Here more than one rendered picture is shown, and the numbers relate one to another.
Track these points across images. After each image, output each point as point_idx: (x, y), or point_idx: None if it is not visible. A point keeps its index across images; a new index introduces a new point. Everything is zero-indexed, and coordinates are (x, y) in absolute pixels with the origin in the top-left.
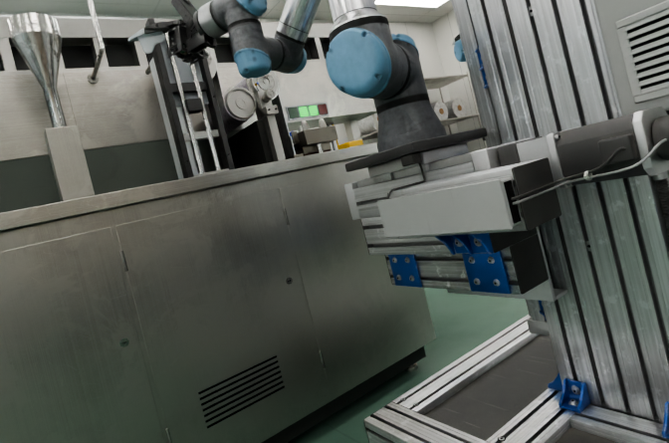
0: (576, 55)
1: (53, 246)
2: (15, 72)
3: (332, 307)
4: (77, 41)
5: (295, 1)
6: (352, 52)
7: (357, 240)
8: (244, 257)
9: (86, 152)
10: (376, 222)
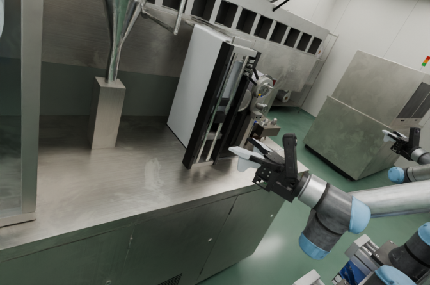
0: None
1: (88, 241)
2: None
3: (221, 248)
4: None
5: (375, 212)
6: None
7: (254, 218)
8: (196, 232)
9: None
10: None
